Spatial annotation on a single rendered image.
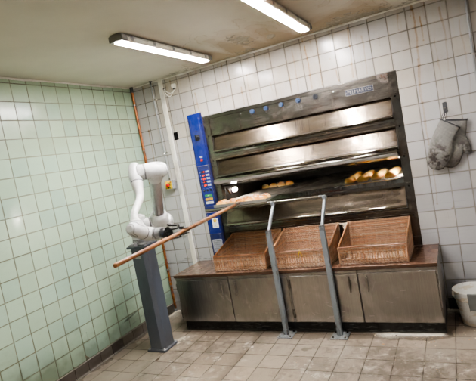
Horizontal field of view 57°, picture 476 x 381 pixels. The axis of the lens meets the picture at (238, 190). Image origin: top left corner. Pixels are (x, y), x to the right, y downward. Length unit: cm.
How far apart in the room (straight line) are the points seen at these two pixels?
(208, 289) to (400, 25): 291
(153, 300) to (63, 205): 116
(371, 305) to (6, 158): 314
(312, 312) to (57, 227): 232
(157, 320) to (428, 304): 231
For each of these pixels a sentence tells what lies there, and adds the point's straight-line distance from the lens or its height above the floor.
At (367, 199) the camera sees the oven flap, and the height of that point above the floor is 103.
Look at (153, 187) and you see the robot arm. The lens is 381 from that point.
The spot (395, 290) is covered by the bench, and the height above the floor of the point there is 37.
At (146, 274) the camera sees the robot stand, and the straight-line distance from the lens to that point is 411.
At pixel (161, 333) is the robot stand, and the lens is 427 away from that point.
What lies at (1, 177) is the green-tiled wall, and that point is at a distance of 385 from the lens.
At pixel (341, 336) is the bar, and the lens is 393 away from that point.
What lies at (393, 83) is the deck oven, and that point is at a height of 200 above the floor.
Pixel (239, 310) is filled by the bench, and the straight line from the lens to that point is 425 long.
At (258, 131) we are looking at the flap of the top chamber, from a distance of 439.
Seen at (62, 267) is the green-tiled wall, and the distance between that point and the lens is 413.
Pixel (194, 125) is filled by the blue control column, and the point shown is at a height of 203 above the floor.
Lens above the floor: 163
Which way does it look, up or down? 4 degrees down
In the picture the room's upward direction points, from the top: 11 degrees counter-clockwise
